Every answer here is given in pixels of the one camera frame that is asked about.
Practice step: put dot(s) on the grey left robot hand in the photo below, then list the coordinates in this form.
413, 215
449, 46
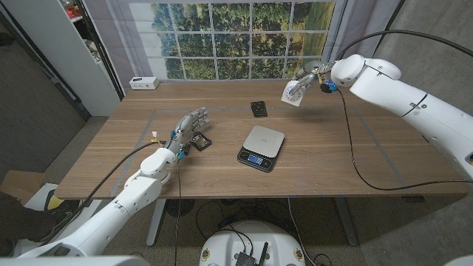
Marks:
186, 129

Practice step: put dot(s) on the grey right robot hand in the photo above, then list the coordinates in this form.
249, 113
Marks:
314, 74

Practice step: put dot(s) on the white mechanical timer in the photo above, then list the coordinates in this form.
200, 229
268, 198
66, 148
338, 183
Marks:
292, 97

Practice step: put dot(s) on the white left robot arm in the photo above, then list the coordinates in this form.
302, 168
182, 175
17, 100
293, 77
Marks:
140, 188

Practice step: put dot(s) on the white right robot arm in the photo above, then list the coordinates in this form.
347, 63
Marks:
406, 96

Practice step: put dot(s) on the black flat stopwatch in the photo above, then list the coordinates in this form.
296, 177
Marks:
259, 109

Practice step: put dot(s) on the silver black electronic scale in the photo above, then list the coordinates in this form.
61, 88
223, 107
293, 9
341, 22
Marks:
263, 142

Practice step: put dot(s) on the small black square component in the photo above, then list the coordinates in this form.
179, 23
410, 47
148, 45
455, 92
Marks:
202, 142

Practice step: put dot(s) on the grey tape outline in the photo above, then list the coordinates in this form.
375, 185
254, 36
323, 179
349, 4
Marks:
229, 109

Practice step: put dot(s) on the white power strip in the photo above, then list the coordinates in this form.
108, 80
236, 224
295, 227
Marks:
144, 83

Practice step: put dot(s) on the window landscape printed backdrop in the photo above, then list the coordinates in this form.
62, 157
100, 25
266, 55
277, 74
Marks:
236, 40

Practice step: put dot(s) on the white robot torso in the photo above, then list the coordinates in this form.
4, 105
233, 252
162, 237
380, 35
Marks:
255, 244

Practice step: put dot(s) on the black module with antenna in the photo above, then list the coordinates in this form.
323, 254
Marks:
249, 258

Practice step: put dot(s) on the white storage cabinet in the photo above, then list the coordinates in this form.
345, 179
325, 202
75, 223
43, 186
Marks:
63, 48

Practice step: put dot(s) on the brown cardboard box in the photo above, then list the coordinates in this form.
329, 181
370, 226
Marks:
20, 183

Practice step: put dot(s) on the person leg with black shoe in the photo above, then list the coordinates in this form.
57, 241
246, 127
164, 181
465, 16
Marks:
37, 221

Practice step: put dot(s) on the black metal post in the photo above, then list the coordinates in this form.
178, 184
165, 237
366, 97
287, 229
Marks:
101, 51

